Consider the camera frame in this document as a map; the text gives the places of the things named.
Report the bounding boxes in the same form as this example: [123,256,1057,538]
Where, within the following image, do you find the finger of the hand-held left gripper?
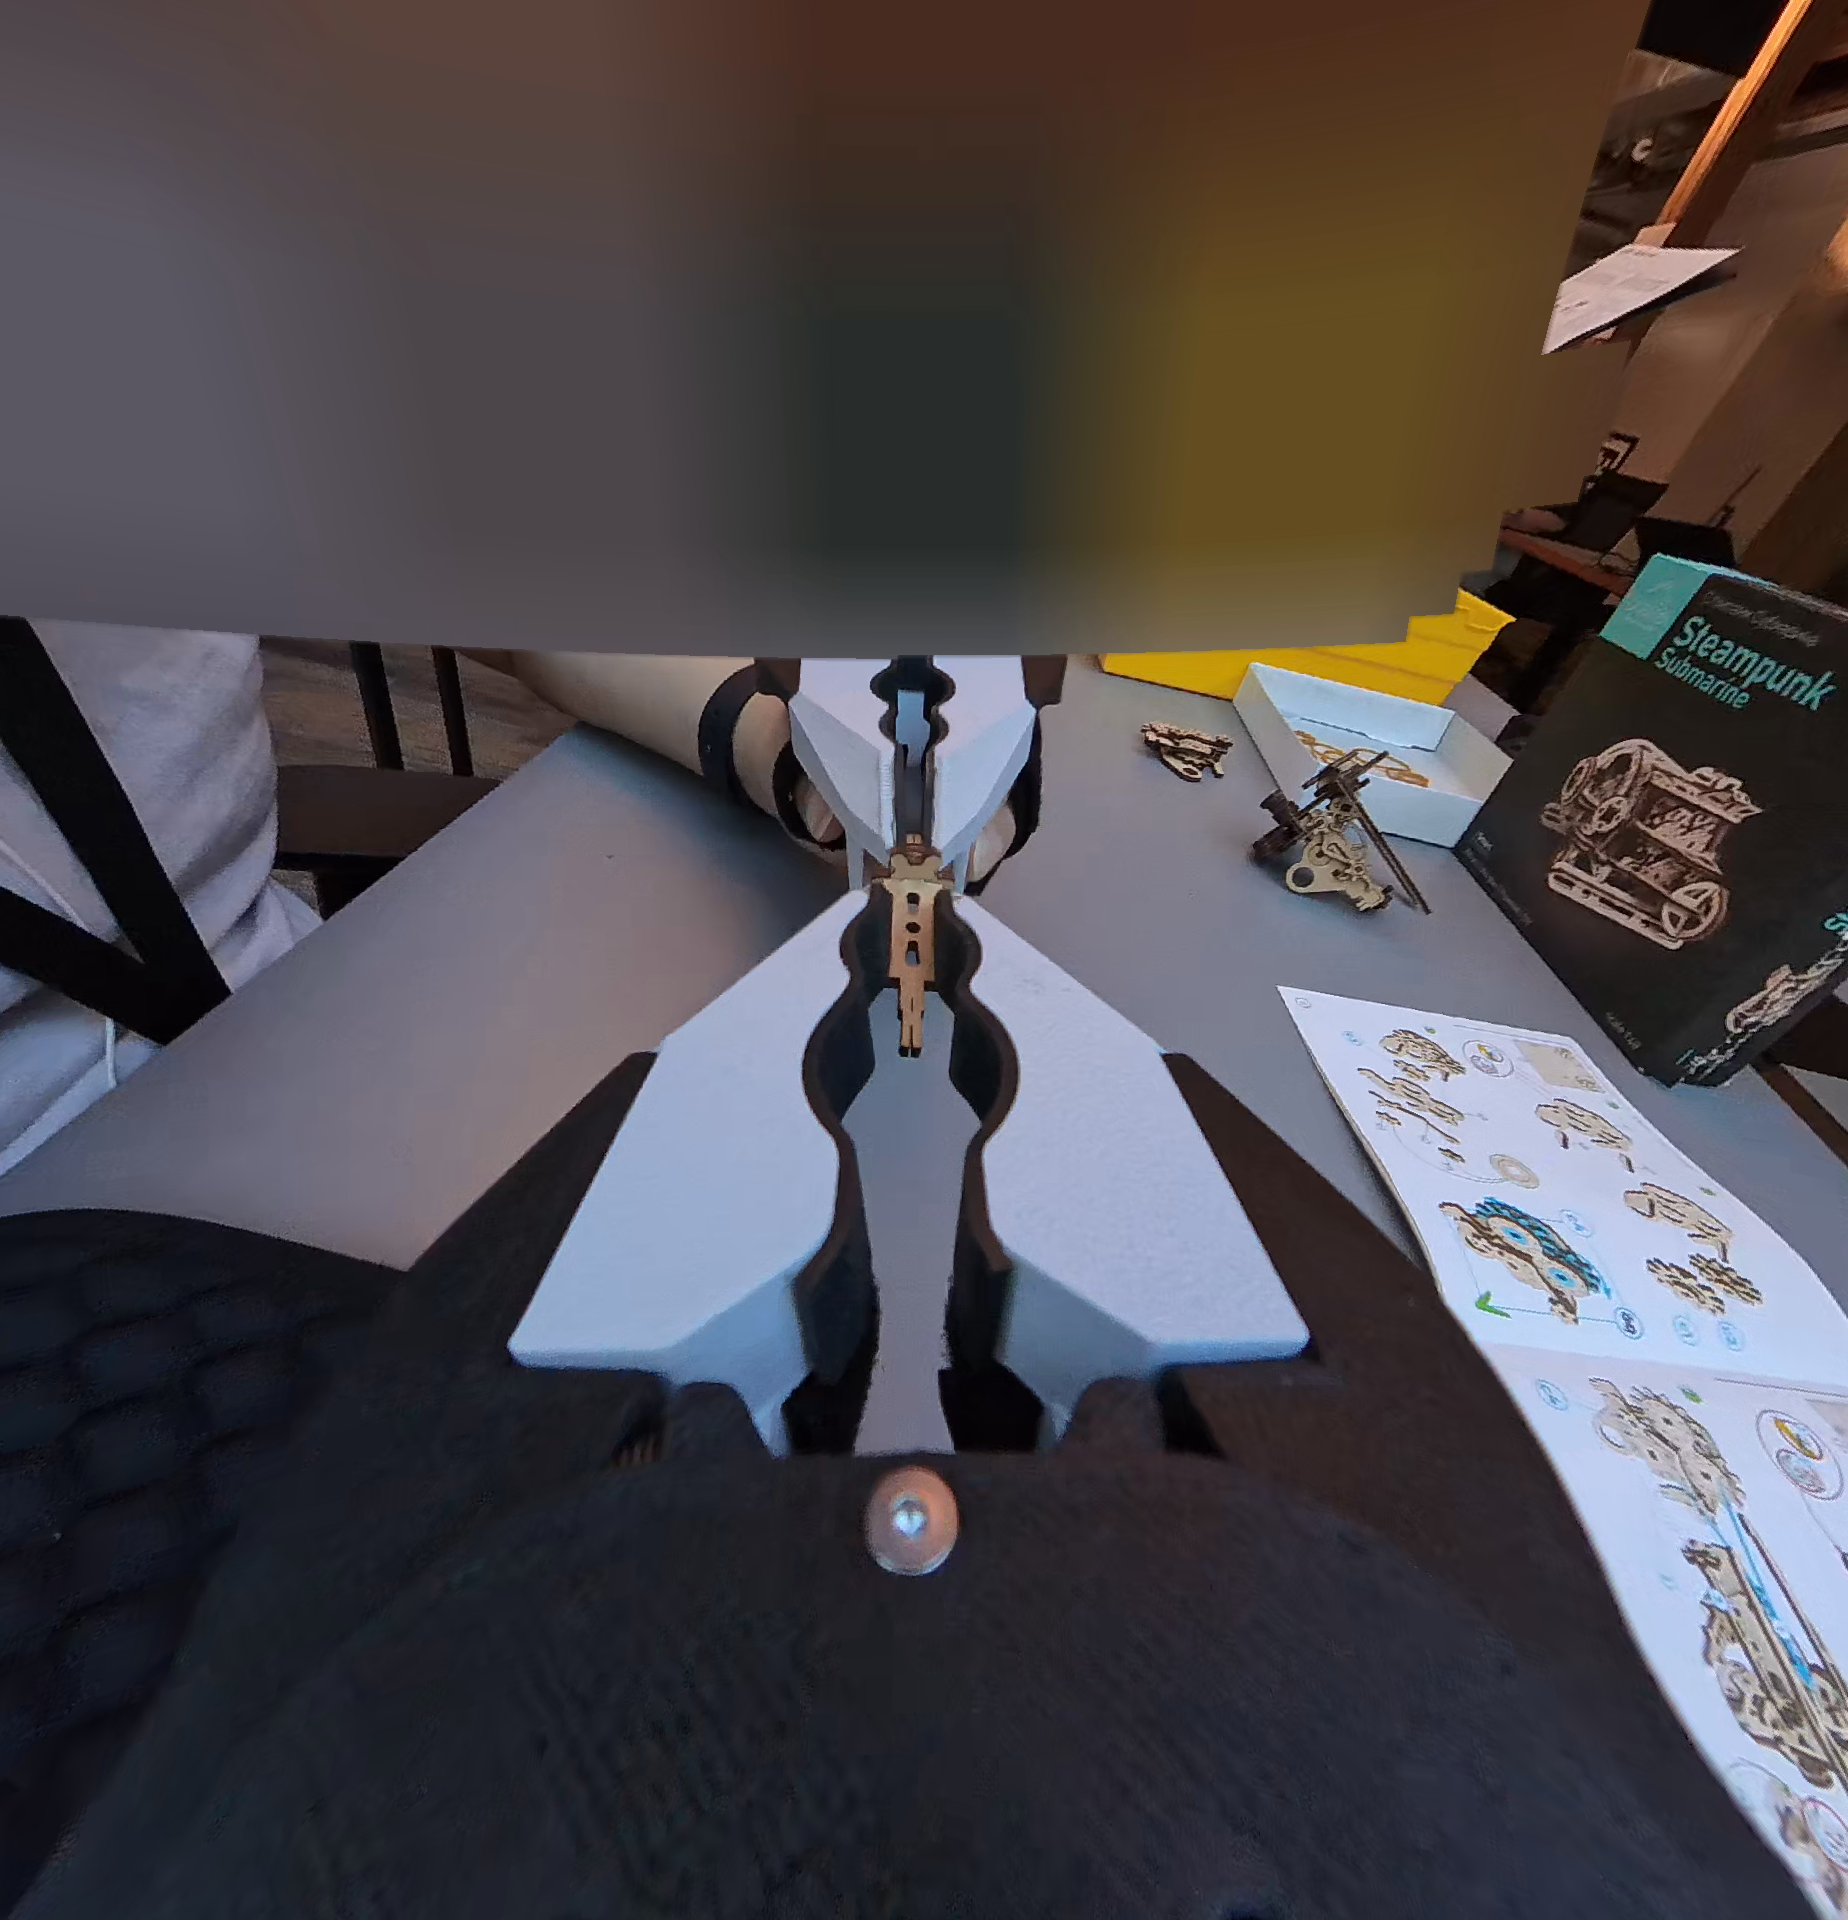
[787,660,902,887]
[915,660,1044,893]

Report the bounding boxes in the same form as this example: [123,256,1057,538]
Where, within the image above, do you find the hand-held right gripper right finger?
[938,886,1313,1457]

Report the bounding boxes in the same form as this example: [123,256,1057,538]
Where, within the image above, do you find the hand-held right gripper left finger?
[506,886,902,1457]

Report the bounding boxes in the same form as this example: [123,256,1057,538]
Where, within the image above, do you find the small wooden model part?
[879,847,957,1058]

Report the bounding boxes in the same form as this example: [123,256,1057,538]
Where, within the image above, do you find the person's left forearm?
[460,648,762,783]

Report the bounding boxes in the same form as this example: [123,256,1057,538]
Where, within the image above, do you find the yellow plastic bin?
[1101,588,1516,707]

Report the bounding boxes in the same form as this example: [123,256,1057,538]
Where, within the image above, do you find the wooden gear model assembly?
[1250,748,1432,918]

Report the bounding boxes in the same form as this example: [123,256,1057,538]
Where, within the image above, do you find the white cardboard tray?
[1231,660,1513,849]

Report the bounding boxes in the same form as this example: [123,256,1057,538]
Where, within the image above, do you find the model instruction booklet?
[1275,981,1848,1920]

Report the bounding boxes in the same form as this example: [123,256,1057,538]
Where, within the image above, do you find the dark wooden chair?
[271,644,506,918]

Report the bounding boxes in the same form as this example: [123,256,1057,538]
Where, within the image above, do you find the person's white shirt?
[0,617,326,1202]

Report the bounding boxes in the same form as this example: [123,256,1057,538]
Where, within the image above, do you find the black model kit box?
[1454,553,1848,1088]

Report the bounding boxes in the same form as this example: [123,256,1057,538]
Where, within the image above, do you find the large printed paper sheet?
[1539,242,1744,360]

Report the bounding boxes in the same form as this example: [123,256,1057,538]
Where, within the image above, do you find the flat wooden ring piece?
[1300,733,1429,788]

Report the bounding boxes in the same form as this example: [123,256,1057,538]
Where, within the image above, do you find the black harness strap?
[0,617,236,1043]

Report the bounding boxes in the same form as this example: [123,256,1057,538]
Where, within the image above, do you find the wooden post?
[1630,0,1826,363]

